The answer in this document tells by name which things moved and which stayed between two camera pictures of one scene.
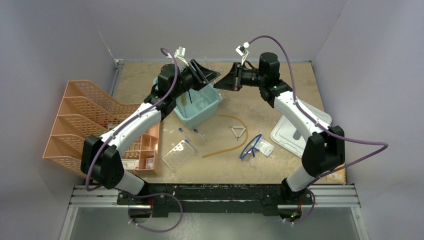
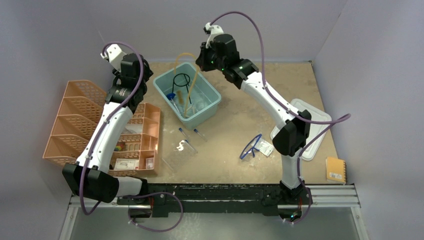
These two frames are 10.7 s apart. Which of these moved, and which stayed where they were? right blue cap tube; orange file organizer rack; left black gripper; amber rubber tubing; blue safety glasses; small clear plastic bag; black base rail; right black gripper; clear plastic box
Moved: right black gripper; amber rubber tubing; left black gripper
Stayed: small clear plastic bag; blue safety glasses; orange file organizer rack; right blue cap tube; black base rail; clear plastic box
